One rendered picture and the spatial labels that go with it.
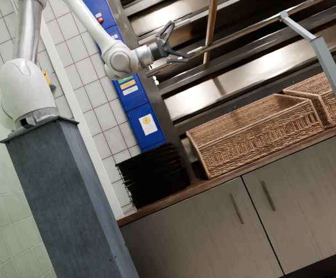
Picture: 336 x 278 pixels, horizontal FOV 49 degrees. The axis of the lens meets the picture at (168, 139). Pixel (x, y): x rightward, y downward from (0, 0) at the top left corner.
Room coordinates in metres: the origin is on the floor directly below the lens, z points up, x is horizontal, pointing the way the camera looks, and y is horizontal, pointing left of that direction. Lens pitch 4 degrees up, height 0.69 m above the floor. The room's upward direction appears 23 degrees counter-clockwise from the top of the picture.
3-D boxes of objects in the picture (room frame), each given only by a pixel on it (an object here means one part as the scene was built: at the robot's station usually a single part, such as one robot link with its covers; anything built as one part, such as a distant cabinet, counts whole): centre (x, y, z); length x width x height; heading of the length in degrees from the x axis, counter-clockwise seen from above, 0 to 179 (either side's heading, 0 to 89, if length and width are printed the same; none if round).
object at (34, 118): (1.29, 0.41, 1.03); 0.22 x 0.18 x 0.06; 178
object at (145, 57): (1.58, -0.05, 1.19); 0.09 x 0.06 x 0.09; 177
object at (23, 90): (1.32, 0.41, 1.17); 0.18 x 0.16 x 0.22; 33
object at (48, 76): (2.13, 0.54, 1.46); 0.10 x 0.07 x 0.10; 87
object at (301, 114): (1.86, -0.38, 0.72); 0.56 x 0.49 x 0.28; 88
